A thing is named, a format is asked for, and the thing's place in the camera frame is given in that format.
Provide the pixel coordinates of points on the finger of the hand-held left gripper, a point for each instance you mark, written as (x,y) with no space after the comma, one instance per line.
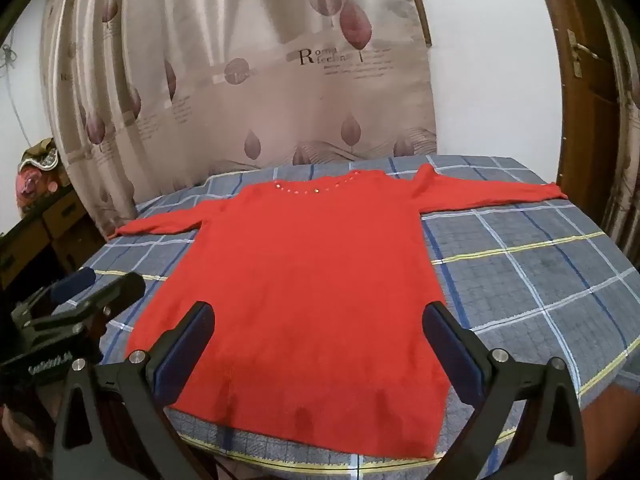
(75,282)
(117,292)

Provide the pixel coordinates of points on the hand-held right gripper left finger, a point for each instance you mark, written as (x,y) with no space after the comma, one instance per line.
(185,355)

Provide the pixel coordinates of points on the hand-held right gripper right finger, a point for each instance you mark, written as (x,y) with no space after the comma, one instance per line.
(452,355)

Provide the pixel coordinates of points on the red knit sweater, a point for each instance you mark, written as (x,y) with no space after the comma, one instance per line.
(310,285)

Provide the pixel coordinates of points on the person's left forearm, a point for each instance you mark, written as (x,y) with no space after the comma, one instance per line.
(15,430)

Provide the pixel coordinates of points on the dark wooden cabinet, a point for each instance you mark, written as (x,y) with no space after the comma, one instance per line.
(30,245)

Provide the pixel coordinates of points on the grey plaid bed sheet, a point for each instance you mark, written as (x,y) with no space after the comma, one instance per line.
(525,270)

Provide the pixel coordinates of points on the colourful patterned bag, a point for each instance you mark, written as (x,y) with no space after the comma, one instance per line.
(40,170)

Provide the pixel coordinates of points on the beige leaf print curtain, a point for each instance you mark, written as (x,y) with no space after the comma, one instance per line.
(225,85)

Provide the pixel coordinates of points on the brown wooden door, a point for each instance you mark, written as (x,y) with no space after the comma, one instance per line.
(585,125)

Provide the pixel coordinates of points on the brown wooden window frame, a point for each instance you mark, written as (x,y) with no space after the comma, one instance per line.
(422,20)

